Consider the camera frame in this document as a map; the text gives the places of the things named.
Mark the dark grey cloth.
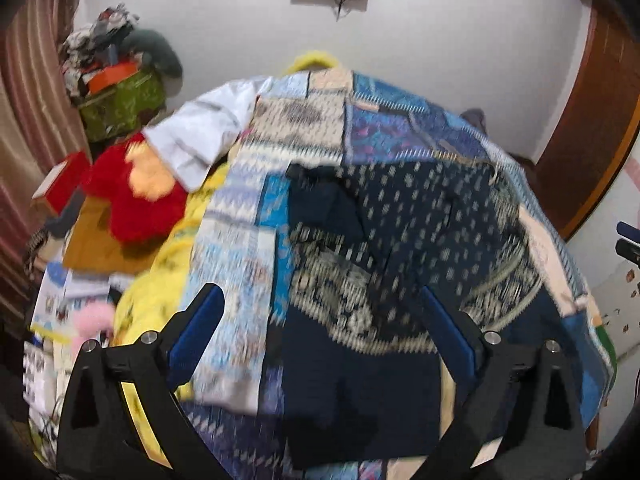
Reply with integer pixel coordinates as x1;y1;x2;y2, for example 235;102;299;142
460;108;488;131

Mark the yellow fluffy item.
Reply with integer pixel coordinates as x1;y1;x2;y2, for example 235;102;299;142
285;50;341;73

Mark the blue patchwork quilt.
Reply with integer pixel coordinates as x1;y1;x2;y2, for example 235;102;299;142
182;67;618;480

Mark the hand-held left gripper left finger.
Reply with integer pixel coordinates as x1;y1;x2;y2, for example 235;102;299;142
56;282;236;480

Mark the navy patterned hooded jacket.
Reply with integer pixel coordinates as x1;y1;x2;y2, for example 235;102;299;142
272;160;546;471

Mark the red plush toy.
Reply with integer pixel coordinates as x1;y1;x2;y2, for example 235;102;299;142
81;132;188;246

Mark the green patterned box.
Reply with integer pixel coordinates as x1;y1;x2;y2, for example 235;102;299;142
77;71;167;142

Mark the orange box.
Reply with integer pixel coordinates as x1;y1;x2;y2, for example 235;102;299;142
87;60;141;95

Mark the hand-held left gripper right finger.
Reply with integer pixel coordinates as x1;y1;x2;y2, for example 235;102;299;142
420;285;587;480

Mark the red box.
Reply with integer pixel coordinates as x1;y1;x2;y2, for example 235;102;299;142
31;152;93;216

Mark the pile of mixed clothes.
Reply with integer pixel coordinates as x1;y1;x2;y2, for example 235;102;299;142
60;4;146;98

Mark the white shirt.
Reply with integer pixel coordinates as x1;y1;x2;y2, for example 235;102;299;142
142;77;273;193

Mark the pink plush toy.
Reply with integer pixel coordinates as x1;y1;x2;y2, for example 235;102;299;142
70;302;118;356

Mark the dark grey box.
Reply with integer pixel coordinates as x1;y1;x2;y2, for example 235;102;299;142
47;187;88;238

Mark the black white striped cloth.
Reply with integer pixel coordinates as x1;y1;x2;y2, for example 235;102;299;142
24;230;51;273

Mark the brown wooden board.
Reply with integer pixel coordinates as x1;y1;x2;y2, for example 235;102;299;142
62;197;161;275

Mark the yellow bed sheet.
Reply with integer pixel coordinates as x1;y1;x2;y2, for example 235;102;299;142
112;162;236;461

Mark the striped brown curtain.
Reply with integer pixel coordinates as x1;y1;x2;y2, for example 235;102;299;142
0;0;93;321

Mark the stack of magazines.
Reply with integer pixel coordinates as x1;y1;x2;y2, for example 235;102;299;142
30;265;113;341

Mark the grey plush toy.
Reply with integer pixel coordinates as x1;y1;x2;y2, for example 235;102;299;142
120;29;183;78

